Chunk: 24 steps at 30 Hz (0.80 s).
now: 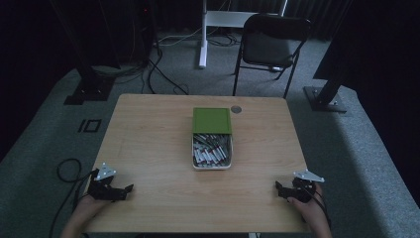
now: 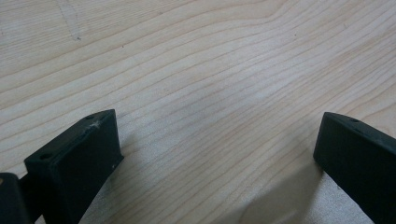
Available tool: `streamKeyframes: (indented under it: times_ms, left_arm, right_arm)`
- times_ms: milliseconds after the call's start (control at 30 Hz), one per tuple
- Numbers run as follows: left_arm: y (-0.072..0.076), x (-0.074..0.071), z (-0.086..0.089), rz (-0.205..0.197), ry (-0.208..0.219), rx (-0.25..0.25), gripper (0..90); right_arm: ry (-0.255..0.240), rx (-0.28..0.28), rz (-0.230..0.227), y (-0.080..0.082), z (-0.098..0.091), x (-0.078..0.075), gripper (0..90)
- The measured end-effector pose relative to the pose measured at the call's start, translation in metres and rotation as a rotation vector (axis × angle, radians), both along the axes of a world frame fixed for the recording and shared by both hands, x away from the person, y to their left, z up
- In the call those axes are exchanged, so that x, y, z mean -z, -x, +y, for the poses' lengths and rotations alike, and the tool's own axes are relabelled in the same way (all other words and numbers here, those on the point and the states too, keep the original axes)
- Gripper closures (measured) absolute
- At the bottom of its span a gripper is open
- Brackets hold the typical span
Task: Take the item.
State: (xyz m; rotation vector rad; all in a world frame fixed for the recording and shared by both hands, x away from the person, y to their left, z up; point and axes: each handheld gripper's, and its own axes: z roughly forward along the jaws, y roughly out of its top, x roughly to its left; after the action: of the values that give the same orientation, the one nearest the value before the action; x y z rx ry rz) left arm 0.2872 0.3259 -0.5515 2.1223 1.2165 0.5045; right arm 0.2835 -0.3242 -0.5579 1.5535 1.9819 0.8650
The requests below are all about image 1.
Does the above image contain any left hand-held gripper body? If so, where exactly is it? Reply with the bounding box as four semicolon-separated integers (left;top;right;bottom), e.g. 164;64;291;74
86;162;129;202

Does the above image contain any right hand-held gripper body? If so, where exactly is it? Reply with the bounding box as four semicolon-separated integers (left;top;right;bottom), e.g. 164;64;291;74
280;169;326;203

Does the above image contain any green box lid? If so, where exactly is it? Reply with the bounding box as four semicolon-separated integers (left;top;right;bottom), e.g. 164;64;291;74
192;106;233;135

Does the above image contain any person's left hand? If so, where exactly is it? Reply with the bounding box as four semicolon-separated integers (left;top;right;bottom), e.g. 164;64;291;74
70;193;112;229

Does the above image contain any person's right hand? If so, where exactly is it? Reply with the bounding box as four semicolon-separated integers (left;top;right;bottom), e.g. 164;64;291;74
286;182;327;229

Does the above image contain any pile of pens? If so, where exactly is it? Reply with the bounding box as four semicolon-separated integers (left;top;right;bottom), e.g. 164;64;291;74
193;133;232;168

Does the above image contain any black metal stand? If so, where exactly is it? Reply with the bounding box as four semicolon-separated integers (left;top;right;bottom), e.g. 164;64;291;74
303;0;355;115
49;0;122;106

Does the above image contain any black folding chair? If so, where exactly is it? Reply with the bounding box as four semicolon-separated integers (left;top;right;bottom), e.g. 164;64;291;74
232;12;313;100

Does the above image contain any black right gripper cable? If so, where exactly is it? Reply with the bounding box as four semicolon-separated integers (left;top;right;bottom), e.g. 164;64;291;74
308;186;332;231

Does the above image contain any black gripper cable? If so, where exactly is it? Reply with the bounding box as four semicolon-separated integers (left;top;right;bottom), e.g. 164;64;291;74
308;186;332;231
48;158;100;238

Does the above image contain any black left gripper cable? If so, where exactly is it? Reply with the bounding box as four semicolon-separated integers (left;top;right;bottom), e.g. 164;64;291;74
48;158;100;238

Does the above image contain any black floor cable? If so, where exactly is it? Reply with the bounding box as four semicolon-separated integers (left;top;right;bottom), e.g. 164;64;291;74
141;46;190;97

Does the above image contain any white floor cable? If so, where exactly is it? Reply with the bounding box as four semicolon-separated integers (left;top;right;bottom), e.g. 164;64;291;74
157;26;204;48

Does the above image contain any white desk frame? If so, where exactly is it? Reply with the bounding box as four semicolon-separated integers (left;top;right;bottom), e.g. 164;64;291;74
197;0;289;69

